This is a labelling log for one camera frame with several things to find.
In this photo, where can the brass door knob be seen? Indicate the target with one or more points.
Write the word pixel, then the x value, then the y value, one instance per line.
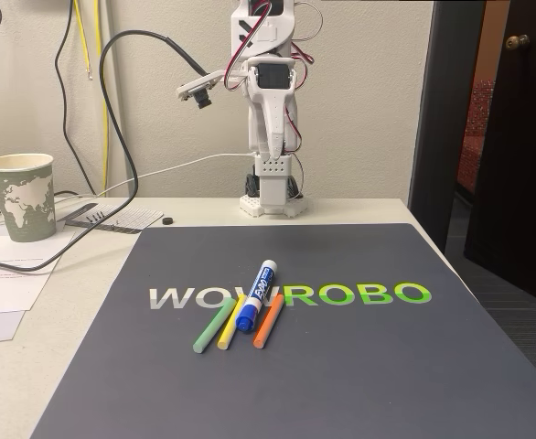
pixel 517 42

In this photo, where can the orange chalk stick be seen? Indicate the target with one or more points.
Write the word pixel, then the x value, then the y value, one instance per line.
pixel 268 322

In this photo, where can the red sparkly furniture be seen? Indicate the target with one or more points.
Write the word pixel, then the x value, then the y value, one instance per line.
pixel 474 137

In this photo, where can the blue Expo marker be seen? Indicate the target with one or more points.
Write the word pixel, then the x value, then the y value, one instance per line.
pixel 256 297

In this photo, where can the dark wooden door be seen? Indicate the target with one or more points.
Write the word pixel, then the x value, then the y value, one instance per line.
pixel 515 160

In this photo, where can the paper cup with world map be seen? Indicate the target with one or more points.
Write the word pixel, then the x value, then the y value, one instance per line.
pixel 21 201

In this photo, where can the small black round cap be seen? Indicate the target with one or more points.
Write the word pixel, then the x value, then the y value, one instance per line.
pixel 168 221

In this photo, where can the dark grey door frame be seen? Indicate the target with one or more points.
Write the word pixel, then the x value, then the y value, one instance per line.
pixel 437 114

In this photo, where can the dark grey WOWROBO mat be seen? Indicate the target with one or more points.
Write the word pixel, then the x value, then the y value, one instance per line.
pixel 341 388

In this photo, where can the green chalk stick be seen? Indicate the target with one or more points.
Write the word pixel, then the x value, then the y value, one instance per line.
pixel 213 327

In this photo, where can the gripper-mounted camera board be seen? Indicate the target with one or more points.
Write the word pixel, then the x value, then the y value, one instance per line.
pixel 199 87

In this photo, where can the yellow chalk stick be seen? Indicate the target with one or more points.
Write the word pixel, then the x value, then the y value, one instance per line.
pixel 228 329

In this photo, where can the large white paper sheet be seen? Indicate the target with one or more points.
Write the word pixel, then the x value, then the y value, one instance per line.
pixel 3 288

